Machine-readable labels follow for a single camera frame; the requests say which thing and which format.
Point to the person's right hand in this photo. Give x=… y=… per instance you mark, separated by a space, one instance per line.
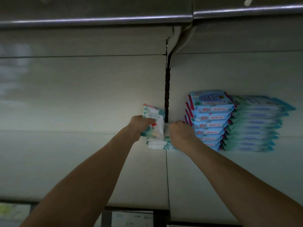
x=182 y=135

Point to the person's left hand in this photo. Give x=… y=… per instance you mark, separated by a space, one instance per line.
x=137 y=127

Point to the stack of blue red packets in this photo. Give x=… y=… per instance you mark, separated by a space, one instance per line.
x=210 y=118

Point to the stack of blue green packets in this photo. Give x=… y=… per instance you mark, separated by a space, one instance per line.
x=255 y=123

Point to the metal store shelving unit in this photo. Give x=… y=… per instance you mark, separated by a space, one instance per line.
x=71 y=92

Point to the person's right forearm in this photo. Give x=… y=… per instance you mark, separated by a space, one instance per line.
x=251 y=186

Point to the person's left forearm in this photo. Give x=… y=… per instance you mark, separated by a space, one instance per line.
x=80 y=186

